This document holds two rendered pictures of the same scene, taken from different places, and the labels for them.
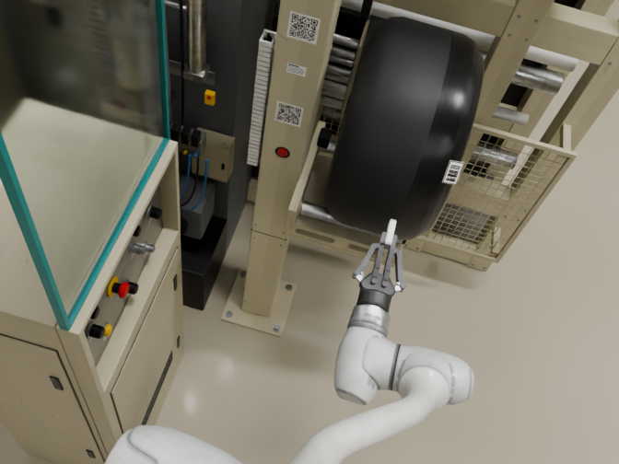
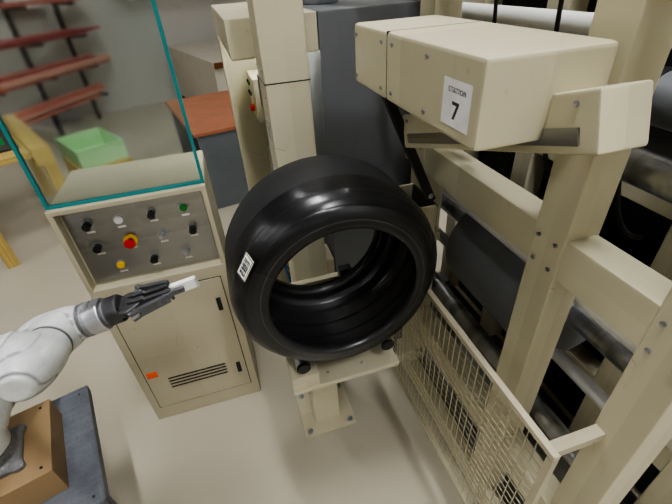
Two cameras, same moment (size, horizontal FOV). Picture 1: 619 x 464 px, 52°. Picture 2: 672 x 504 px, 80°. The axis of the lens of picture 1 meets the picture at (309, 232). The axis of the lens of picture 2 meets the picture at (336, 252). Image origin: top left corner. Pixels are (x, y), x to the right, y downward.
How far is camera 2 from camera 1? 1.65 m
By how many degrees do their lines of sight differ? 53
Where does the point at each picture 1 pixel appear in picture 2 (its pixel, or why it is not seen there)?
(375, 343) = (56, 314)
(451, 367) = (14, 355)
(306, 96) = not seen: hidden behind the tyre
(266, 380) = (266, 451)
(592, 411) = not seen: outside the picture
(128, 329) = (139, 280)
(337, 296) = (371, 458)
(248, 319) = (306, 409)
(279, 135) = not seen: hidden behind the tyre
